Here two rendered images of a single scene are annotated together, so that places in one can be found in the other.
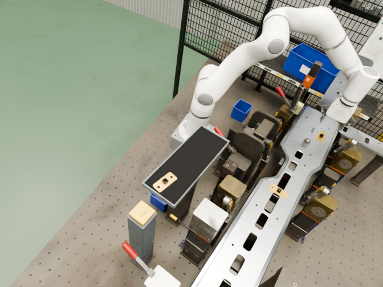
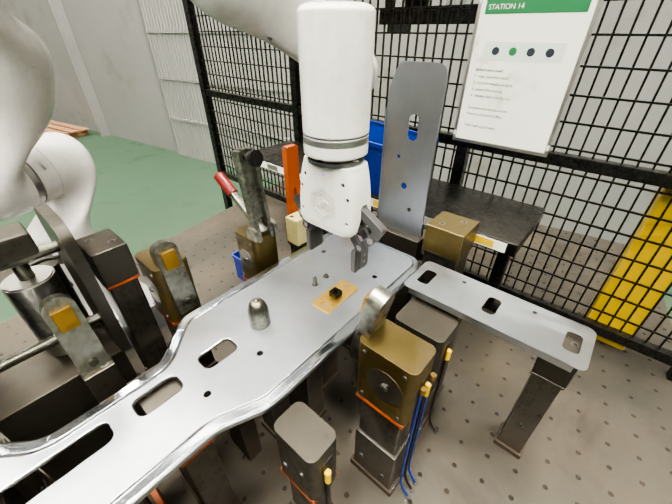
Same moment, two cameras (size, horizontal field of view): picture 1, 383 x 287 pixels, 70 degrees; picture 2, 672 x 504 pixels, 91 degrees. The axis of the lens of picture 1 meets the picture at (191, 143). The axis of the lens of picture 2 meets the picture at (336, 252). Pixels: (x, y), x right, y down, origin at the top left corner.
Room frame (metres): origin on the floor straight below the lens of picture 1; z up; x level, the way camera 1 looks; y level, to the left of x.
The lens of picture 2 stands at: (0.65, -0.77, 1.39)
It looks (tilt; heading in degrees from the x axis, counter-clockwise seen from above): 34 degrees down; 15
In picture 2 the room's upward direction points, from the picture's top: straight up
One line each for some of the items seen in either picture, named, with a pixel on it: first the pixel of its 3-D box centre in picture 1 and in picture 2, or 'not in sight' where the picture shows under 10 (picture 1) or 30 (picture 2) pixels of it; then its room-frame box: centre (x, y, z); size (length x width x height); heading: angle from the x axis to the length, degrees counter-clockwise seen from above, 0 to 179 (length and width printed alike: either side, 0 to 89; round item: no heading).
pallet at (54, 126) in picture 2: not in sight; (46, 132); (4.56, 4.97, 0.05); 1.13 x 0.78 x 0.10; 73
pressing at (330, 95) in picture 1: (343, 84); (406, 158); (1.33, -0.73, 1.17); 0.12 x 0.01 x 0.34; 65
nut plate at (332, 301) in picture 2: (321, 135); (335, 293); (1.07, -0.65, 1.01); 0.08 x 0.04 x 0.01; 155
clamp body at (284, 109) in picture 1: (272, 130); (261, 293); (1.17, -0.45, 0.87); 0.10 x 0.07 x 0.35; 65
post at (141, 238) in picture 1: (142, 240); not in sight; (0.37, 0.10, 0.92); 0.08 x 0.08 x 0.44; 65
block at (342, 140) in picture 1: (335, 161); (422, 375); (1.07, -0.83, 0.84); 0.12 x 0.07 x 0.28; 65
